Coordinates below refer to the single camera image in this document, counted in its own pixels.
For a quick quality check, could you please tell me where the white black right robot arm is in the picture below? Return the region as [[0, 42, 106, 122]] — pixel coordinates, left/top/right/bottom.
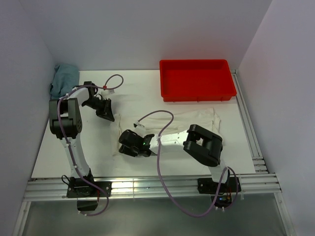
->
[[119, 124, 230, 192]]

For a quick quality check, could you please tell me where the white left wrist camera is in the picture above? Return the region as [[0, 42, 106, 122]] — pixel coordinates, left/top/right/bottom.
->
[[100, 86, 115, 100]]

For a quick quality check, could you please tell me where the aluminium rail frame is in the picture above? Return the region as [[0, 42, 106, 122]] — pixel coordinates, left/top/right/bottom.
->
[[13, 70, 296, 236]]

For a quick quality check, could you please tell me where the teal folded cloth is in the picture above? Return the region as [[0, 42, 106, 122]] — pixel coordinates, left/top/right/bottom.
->
[[50, 63, 79, 99]]

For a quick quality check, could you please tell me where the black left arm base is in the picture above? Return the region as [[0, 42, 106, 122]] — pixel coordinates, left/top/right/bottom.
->
[[61, 175, 112, 213]]

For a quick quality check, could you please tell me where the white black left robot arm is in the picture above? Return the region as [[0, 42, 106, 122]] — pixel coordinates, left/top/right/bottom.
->
[[49, 81, 115, 196]]

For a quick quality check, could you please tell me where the white t shirt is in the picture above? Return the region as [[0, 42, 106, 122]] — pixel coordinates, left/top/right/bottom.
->
[[110, 107, 221, 156]]

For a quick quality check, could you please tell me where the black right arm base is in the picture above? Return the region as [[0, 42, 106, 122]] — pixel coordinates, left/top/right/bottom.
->
[[197, 177, 242, 207]]

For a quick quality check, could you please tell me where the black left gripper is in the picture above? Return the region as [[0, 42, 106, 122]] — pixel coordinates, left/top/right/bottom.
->
[[83, 97, 115, 121]]

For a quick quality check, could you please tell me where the red plastic bin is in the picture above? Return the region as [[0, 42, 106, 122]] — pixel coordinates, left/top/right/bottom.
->
[[159, 59, 237, 102]]

